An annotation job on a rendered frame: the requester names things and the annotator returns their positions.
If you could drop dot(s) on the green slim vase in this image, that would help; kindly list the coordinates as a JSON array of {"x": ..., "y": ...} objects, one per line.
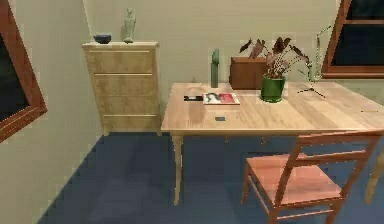
[{"x": 215, "y": 70}]

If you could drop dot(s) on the dark blue bowl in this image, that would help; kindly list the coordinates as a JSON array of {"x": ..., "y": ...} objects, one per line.
[{"x": 102, "y": 38}]

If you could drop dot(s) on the black remote control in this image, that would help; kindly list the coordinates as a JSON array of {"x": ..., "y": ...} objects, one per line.
[{"x": 192, "y": 98}]

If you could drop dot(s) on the red and white book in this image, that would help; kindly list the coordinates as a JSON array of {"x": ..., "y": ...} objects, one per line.
[{"x": 220, "y": 98}]

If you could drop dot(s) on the brown wooden box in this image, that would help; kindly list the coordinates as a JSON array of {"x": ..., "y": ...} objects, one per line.
[{"x": 246, "y": 73}]

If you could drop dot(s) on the light wooden chest of drawers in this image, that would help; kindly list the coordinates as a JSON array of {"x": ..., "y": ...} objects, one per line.
[{"x": 125, "y": 86}]

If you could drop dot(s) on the green potted house plant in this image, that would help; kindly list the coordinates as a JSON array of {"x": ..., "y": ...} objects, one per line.
[{"x": 272, "y": 87}]

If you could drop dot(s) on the light wooden table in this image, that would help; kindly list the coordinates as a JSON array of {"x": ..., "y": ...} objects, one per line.
[{"x": 283, "y": 111}]

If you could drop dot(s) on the grey-green statuette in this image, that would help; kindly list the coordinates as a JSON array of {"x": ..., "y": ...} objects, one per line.
[{"x": 129, "y": 26}]

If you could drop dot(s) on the reddish wooden chair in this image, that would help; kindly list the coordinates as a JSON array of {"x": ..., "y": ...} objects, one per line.
[{"x": 296, "y": 181}]

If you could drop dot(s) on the brown framed window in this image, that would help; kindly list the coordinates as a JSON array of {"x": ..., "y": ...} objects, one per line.
[
  {"x": 358, "y": 40},
  {"x": 15, "y": 83}
]

